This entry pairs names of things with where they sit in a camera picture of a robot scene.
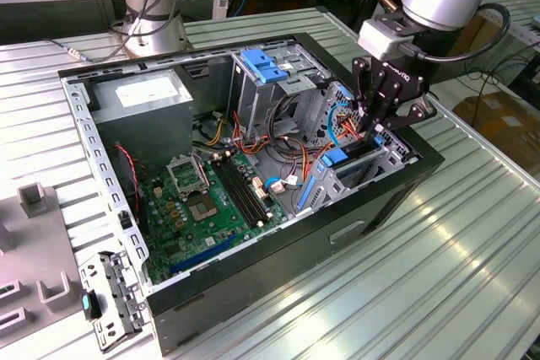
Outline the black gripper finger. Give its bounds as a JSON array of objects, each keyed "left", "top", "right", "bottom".
[
  {"left": 352, "top": 57, "right": 392, "bottom": 142},
  {"left": 370, "top": 80, "right": 438, "bottom": 145}
]

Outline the orange red power wire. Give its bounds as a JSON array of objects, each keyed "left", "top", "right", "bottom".
[{"left": 337, "top": 117, "right": 369, "bottom": 140}]

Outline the flat cardboard box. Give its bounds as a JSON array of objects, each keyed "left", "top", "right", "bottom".
[{"left": 453, "top": 92, "right": 540, "bottom": 175}]

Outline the grey metal drive cage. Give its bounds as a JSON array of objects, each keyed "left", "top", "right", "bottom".
[{"left": 229, "top": 41, "right": 334, "bottom": 142}]

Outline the metal slat side table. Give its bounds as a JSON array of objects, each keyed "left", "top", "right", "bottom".
[{"left": 480, "top": 0, "right": 540, "bottom": 47}]

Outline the black RAM slot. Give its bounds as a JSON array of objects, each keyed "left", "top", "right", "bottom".
[
  {"left": 227, "top": 151, "right": 274, "bottom": 222},
  {"left": 218, "top": 156, "right": 263, "bottom": 228},
  {"left": 213, "top": 157, "right": 258, "bottom": 229},
  {"left": 222, "top": 153, "right": 268, "bottom": 225}
]

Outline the black open PC case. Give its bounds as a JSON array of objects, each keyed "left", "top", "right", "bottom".
[{"left": 57, "top": 32, "right": 446, "bottom": 357}]

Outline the metal socket cover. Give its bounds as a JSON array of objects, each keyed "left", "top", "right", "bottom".
[{"left": 166, "top": 153, "right": 211, "bottom": 199}]

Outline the green motherboard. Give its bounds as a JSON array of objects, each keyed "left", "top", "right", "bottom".
[{"left": 138, "top": 151, "right": 292, "bottom": 285}]

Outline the CPU socket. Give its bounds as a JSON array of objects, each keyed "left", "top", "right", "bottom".
[{"left": 187, "top": 193, "right": 220, "bottom": 224}]

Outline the grey power supply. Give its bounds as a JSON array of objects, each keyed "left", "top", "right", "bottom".
[{"left": 89, "top": 69, "right": 195, "bottom": 167}]

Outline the blue expansion slot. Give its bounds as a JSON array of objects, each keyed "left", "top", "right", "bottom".
[{"left": 170, "top": 235, "right": 237, "bottom": 275}]

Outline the black teal latch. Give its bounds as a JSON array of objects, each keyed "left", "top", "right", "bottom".
[{"left": 81, "top": 290, "right": 102, "bottom": 321}]

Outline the grey parts rack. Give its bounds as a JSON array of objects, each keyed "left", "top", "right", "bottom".
[{"left": 0, "top": 182, "right": 100, "bottom": 360}]

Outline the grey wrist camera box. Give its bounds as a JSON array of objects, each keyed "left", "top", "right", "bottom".
[{"left": 357, "top": 18, "right": 417, "bottom": 61}]

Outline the blue flat wire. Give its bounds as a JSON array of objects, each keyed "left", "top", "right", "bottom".
[{"left": 327, "top": 85, "right": 354, "bottom": 147}]

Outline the thick black camera cable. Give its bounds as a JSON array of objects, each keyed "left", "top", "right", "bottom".
[{"left": 404, "top": 2, "right": 511, "bottom": 62}]

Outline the blue plastic drive bracket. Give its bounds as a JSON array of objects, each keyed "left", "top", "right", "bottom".
[{"left": 241, "top": 48, "right": 289, "bottom": 86}]

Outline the orange black wire bundle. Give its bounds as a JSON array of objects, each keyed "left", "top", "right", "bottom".
[{"left": 229, "top": 110, "right": 332, "bottom": 180}]

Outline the white connector blue wire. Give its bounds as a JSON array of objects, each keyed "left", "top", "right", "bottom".
[{"left": 266, "top": 175, "right": 305, "bottom": 196}]

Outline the yellow black wire bundle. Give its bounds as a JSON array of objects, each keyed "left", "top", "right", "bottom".
[{"left": 192, "top": 110, "right": 231, "bottom": 148}]

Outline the red black twisted wire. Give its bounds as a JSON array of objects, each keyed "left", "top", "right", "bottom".
[{"left": 114, "top": 143, "right": 143, "bottom": 213}]

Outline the black cable metal plug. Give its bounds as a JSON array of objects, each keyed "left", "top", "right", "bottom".
[{"left": 41, "top": 0, "right": 186, "bottom": 64}]

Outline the grey metal slot bracket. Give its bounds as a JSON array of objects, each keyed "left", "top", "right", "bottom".
[{"left": 78, "top": 250, "right": 149, "bottom": 355}]

